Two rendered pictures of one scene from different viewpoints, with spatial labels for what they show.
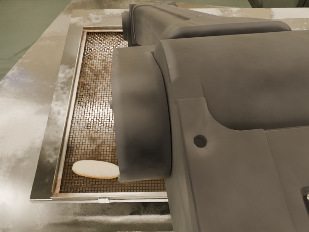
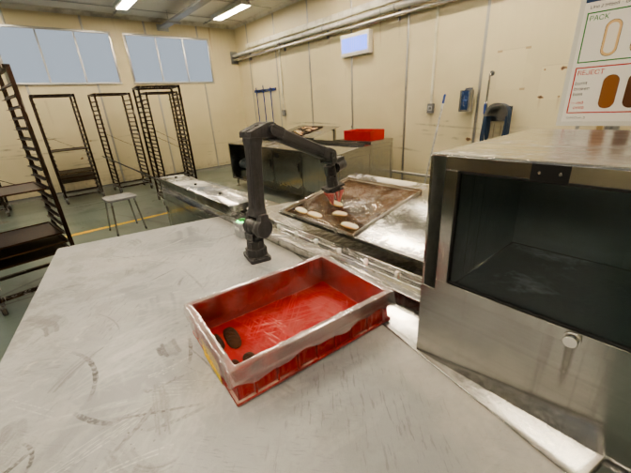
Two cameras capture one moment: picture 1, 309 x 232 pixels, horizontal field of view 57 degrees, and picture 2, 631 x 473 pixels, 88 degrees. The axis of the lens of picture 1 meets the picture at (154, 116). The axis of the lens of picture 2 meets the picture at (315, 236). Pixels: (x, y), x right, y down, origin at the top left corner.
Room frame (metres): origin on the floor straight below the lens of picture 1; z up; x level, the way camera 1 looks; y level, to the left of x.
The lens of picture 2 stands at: (-0.62, -1.19, 1.41)
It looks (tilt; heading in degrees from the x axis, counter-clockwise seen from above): 22 degrees down; 52
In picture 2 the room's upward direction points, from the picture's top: 3 degrees counter-clockwise
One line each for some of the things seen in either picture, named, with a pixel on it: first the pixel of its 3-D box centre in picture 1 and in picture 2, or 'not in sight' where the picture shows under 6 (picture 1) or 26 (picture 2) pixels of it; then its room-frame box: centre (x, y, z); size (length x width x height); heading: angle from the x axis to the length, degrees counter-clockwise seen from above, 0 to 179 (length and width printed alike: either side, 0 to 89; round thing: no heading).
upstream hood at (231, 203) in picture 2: not in sight; (200, 190); (0.16, 1.05, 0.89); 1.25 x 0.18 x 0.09; 91
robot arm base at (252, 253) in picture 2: not in sight; (255, 248); (-0.04, -0.05, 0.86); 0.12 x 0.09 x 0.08; 79
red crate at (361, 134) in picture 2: not in sight; (363, 134); (3.19, 2.33, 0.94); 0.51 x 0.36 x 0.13; 95
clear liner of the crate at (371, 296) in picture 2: not in sight; (290, 312); (-0.21, -0.54, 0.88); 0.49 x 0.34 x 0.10; 176
